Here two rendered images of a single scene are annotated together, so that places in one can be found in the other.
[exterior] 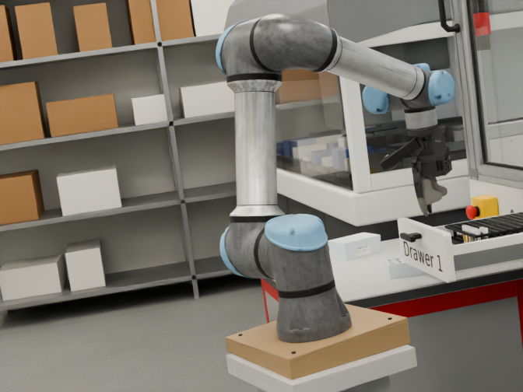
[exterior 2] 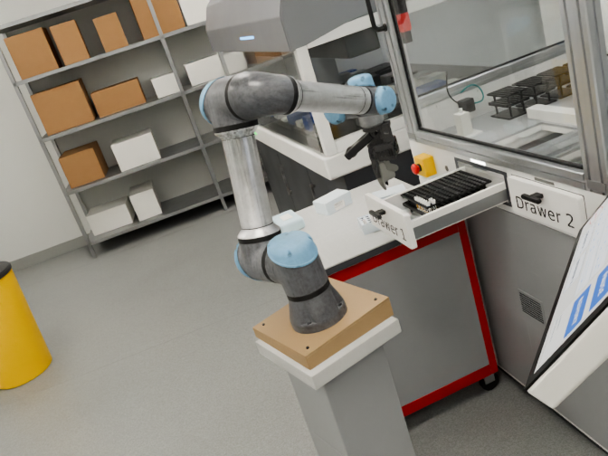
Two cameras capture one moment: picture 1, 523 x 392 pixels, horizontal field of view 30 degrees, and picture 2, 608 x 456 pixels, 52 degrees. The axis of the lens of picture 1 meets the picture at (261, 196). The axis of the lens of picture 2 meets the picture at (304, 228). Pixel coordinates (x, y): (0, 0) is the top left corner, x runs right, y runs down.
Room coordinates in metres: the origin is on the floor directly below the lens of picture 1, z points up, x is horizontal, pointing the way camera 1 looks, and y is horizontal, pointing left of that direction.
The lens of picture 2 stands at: (0.46, -0.09, 1.58)
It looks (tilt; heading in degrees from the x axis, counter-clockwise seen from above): 20 degrees down; 0
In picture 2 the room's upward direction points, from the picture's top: 18 degrees counter-clockwise
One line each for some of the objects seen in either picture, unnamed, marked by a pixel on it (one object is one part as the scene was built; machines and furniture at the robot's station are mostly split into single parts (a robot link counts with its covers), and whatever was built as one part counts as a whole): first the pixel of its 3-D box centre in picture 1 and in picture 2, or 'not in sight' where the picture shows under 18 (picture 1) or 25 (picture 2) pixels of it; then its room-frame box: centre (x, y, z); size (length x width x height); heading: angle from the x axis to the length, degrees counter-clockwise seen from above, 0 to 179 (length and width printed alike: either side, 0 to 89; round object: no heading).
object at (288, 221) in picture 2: not in sight; (287, 222); (2.74, -0.06, 0.78); 0.15 x 0.10 x 0.04; 14
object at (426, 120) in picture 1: (421, 120); (371, 118); (2.35, -0.41, 1.16); 0.08 x 0.08 x 0.05
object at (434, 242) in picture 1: (425, 248); (389, 219); (2.22, -0.36, 0.87); 0.29 x 0.02 x 0.11; 11
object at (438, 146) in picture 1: (429, 152); (380, 141); (2.34, -0.41, 1.08); 0.09 x 0.08 x 0.12; 65
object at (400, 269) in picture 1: (410, 265); (377, 220); (2.47, -0.36, 0.78); 0.12 x 0.08 x 0.04; 90
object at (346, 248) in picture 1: (355, 246); (332, 202); (2.79, -0.25, 0.79); 0.13 x 0.09 x 0.05; 117
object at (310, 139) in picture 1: (412, 96); (352, 59); (4.03, -0.67, 1.13); 1.78 x 1.14 x 0.45; 11
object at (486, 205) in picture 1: (484, 209); (424, 165); (2.60, -0.59, 0.88); 0.07 x 0.05 x 0.07; 11
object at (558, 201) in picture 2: not in sight; (545, 204); (1.97, -0.73, 0.87); 0.29 x 0.02 x 0.11; 11
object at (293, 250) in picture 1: (296, 250); (295, 261); (1.91, -0.06, 0.97); 0.13 x 0.12 x 0.14; 37
